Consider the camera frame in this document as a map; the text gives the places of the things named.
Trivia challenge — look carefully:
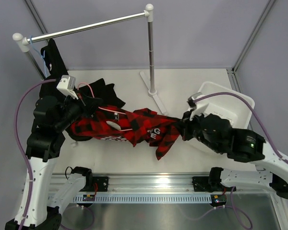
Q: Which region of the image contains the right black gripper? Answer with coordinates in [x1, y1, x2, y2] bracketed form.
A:
[173, 108, 223, 153]

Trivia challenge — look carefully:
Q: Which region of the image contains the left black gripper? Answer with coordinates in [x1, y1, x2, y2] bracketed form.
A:
[54, 89, 101, 131]

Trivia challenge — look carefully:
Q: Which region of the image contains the pink clothes hanger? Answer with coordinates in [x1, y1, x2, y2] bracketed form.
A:
[77, 82, 132, 132]

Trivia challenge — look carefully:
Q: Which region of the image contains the red black plaid shirt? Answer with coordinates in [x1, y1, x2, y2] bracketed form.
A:
[68, 106, 180, 160]

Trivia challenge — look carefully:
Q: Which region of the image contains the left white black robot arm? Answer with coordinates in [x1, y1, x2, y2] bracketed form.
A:
[5, 96, 103, 230]

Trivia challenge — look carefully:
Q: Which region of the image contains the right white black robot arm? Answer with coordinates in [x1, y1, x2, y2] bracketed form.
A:
[179, 112, 288, 200]

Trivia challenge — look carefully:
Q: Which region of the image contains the blue clothes hanger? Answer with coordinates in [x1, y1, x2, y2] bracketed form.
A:
[29, 35, 48, 77]

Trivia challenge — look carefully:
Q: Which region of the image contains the white plastic basket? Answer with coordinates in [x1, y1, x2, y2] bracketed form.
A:
[183, 81, 256, 154]

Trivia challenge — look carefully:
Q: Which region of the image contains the silver white clothes rack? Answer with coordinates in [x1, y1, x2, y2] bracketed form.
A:
[12, 3, 168, 115]

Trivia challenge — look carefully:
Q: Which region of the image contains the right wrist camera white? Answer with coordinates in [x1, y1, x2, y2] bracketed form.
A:
[187, 92, 209, 121]

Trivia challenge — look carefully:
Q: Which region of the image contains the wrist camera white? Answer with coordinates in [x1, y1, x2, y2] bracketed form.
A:
[56, 75, 79, 100]
[187, 92, 209, 121]

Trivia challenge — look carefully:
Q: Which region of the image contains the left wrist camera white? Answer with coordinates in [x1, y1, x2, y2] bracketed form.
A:
[56, 75, 79, 100]

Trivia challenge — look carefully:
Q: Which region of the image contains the aluminium mounting rail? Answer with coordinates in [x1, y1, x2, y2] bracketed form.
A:
[21, 173, 283, 195]

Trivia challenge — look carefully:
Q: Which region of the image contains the slotted cable duct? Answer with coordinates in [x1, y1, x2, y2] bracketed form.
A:
[70, 194, 212, 204]

